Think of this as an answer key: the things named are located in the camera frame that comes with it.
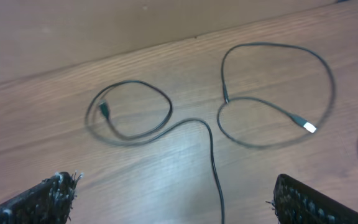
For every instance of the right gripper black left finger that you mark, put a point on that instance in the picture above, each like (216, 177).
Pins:
(48, 202)

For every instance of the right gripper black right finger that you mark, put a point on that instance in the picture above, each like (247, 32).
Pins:
(295, 202)

